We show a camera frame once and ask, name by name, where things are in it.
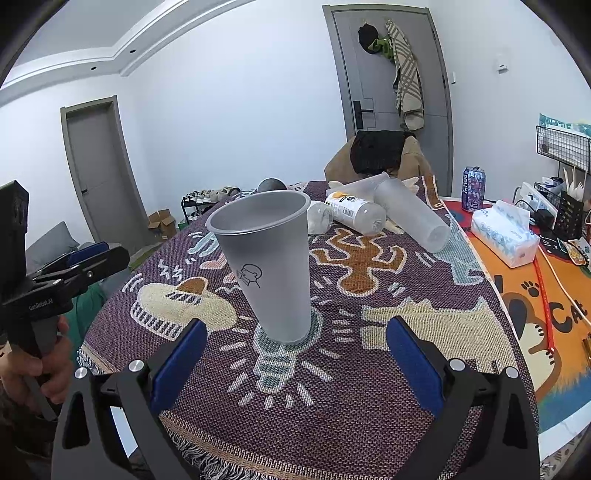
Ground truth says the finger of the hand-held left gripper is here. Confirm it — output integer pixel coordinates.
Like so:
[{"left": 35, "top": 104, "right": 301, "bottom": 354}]
[
  {"left": 28, "top": 246, "right": 131, "bottom": 298},
  {"left": 33, "top": 242, "right": 112, "bottom": 278}
]

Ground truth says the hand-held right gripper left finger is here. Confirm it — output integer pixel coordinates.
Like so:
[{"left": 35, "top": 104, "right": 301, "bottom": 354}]
[{"left": 51, "top": 318, "right": 208, "bottom": 480}]

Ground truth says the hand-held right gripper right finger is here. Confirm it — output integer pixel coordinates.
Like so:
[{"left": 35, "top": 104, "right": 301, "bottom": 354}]
[{"left": 386, "top": 316, "right": 541, "bottom": 480}]

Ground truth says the translucent plastic cup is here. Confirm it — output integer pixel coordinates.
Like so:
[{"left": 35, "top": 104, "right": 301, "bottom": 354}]
[
  {"left": 373, "top": 178, "right": 451, "bottom": 254},
  {"left": 329, "top": 173, "right": 393, "bottom": 197}
]

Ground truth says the grey frosted cup with print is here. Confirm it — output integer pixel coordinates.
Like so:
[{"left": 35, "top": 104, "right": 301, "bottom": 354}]
[{"left": 205, "top": 189, "right": 311, "bottom": 343}]

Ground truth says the person's left hand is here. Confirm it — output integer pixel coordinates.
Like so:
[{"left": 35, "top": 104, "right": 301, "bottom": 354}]
[{"left": 0, "top": 318, "right": 75, "bottom": 414}]

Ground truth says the green cloth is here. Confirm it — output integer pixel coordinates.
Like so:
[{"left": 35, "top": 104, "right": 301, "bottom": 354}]
[{"left": 64, "top": 281, "right": 108, "bottom": 344}]

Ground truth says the grey sofa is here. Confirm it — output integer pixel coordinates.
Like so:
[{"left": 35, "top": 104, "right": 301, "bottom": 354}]
[{"left": 25, "top": 221, "right": 80, "bottom": 275}]

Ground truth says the printed woven blanket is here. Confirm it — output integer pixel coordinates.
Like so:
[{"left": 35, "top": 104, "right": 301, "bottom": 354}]
[{"left": 76, "top": 179, "right": 539, "bottom": 480}]

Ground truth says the cardboard box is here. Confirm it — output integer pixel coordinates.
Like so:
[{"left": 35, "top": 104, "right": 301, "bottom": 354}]
[{"left": 147, "top": 209, "right": 178, "bottom": 241}]

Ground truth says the plain grey door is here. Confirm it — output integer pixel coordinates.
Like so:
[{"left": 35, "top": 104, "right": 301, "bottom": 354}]
[{"left": 60, "top": 95, "right": 151, "bottom": 252}]

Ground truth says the black shoe rack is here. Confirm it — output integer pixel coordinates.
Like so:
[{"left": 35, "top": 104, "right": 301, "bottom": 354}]
[{"left": 180, "top": 186, "right": 242, "bottom": 227}]

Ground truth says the orange cat mat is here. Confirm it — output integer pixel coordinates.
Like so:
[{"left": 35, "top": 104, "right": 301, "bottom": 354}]
[{"left": 442, "top": 198, "right": 591, "bottom": 437}]

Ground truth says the red measuring tape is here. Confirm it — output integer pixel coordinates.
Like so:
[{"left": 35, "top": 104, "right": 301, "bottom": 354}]
[{"left": 533, "top": 260, "right": 556, "bottom": 357}]

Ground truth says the white tissue pack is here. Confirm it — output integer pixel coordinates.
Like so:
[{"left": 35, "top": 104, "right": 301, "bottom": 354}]
[{"left": 470, "top": 200, "right": 541, "bottom": 269}]

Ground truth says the white bottle with orange label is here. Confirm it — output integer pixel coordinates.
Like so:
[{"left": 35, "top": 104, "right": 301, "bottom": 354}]
[{"left": 324, "top": 190, "right": 387, "bottom": 234}]

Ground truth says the purple drink can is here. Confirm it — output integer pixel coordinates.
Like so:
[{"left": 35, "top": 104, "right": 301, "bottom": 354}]
[{"left": 462, "top": 166, "right": 487, "bottom": 213}]

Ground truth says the snack packet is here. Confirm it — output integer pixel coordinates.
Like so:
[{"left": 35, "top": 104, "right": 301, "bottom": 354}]
[{"left": 567, "top": 237, "right": 591, "bottom": 267}]

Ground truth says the white power strip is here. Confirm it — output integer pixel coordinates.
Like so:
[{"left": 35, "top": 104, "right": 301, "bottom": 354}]
[{"left": 516, "top": 182, "right": 551, "bottom": 214}]

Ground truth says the black mesh cutlery holder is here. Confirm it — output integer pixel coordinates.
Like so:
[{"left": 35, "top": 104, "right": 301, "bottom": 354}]
[{"left": 553, "top": 182, "right": 588, "bottom": 241}]

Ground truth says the black cloth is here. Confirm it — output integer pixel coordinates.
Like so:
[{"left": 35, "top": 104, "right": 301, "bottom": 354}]
[{"left": 349, "top": 130, "right": 407, "bottom": 176}]

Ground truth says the plaid scarf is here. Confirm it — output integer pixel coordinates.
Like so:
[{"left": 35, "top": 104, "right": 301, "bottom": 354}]
[{"left": 385, "top": 19, "right": 425, "bottom": 133}]

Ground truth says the grey door with lock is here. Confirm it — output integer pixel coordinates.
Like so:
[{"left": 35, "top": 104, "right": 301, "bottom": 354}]
[{"left": 322, "top": 4, "right": 454, "bottom": 197}]

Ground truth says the green hanging item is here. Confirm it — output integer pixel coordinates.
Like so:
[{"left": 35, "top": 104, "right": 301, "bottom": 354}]
[{"left": 371, "top": 37, "right": 396, "bottom": 62}]

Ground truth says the black hat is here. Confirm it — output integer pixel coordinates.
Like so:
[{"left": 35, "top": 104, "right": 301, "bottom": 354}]
[{"left": 358, "top": 21, "right": 380, "bottom": 54}]

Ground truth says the white cable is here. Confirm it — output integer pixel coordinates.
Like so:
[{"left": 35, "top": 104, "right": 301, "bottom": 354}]
[{"left": 537, "top": 248, "right": 591, "bottom": 326}]

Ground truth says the black door lock handle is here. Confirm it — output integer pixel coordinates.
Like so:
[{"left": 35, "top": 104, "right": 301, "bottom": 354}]
[{"left": 353, "top": 100, "right": 374, "bottom": 130}]

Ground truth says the black wire rack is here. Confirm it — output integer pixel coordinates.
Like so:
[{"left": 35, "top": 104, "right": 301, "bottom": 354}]
[{"left": 535, "top": 124, "right": 591, "bottom": 175}]

